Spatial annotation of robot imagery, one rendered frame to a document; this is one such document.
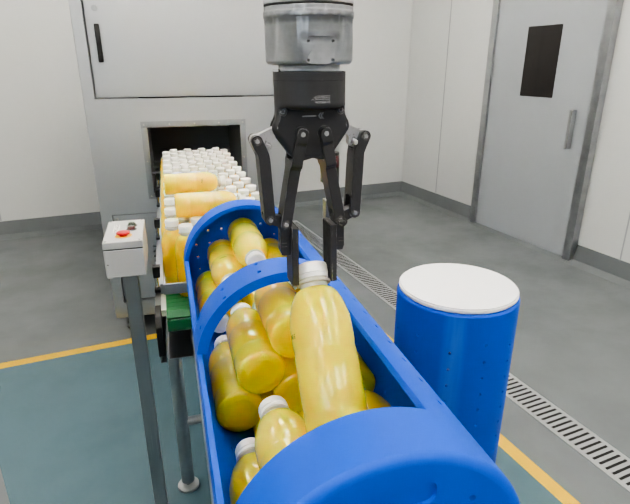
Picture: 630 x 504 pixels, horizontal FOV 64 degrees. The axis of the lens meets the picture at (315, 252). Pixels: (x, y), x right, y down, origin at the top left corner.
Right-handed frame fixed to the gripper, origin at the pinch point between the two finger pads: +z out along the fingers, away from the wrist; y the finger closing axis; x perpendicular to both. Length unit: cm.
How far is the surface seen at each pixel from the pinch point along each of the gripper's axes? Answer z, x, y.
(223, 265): 18.4, 45.5, -6.4
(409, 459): 9.2, -24.5, 1.2
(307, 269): 1.5, -1.3, -0.8
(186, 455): 116, 105, -20
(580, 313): 135, 185, 233
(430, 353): 41, 35, 37
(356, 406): 13.0, -12.3, 1.3
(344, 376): 10.3, -10.6, 0.5
